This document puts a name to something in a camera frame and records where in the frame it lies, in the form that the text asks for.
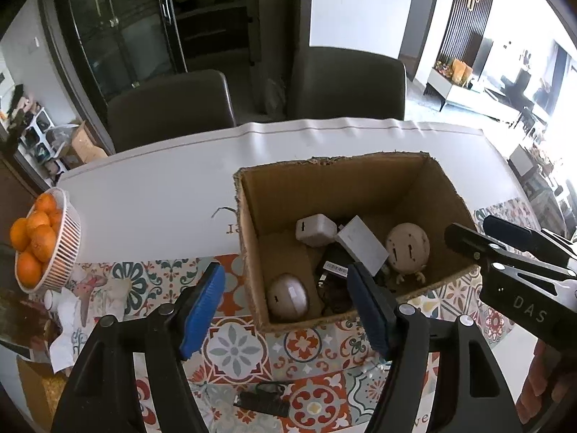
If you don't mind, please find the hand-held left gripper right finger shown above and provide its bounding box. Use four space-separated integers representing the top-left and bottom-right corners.
346 262 526 433

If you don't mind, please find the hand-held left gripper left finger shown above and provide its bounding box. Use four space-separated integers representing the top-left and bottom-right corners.
52 262 226 433

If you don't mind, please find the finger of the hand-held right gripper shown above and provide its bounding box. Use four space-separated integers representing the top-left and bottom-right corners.
482 215 577 272
444 223 577 286

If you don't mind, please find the black power adapter with cable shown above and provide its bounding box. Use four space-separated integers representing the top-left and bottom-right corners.
313 244 361 316

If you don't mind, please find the beige egg-shaped toy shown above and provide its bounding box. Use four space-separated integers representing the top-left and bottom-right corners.
384 222 430 286

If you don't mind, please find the white box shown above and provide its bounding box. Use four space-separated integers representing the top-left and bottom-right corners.
336 215 389 277

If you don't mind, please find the white computer mouse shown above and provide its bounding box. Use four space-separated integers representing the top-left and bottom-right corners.
266 273 311 319

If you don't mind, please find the white charger cube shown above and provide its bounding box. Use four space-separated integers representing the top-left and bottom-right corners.
295 213 336 248

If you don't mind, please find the cardboard box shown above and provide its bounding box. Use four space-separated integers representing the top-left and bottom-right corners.
233 151 481 334

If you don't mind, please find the person's right hand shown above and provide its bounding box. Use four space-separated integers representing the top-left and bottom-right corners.
516 339 566 425

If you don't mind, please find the patterned floral tablecloth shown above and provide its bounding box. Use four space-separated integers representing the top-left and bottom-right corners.
27 196 546 433

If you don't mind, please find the small dark side table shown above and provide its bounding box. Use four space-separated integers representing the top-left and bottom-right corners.
509 144 539 180

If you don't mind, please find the small black device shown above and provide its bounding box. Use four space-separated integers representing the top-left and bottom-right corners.
233 381 291 418

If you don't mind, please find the white table cover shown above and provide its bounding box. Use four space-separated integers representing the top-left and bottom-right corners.
58 117 530 264

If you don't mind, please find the crumpled white paper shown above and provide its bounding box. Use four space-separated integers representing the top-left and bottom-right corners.
45 289 97 371

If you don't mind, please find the white low console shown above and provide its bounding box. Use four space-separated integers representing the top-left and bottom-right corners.
426 67 548 122

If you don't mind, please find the white slatted fruit basket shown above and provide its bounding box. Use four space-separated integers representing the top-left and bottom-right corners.
15 187 82 293

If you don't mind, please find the orange decoration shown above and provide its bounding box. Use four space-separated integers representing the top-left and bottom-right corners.
451 58 473 86

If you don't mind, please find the black television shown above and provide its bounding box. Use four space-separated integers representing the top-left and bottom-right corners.
473 36 494 77

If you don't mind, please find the pile of oranges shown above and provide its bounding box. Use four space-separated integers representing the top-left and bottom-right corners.
10 193 64 287

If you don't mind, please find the dark brown object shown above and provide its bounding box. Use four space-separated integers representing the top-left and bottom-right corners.
0 289 61 357

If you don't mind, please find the brown leather chair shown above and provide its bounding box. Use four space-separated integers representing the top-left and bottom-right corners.
107 69 237 153
287 46 407 122

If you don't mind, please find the small brown carton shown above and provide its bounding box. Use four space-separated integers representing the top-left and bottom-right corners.
70 121 109 165

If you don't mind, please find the dark grey door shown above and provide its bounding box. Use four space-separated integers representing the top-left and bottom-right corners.
399 0 445 77

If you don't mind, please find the white cube shelf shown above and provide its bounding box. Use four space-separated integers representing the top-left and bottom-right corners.
16 106 59 176

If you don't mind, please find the black glass cabinet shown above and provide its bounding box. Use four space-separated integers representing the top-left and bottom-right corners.
49 0 312 100

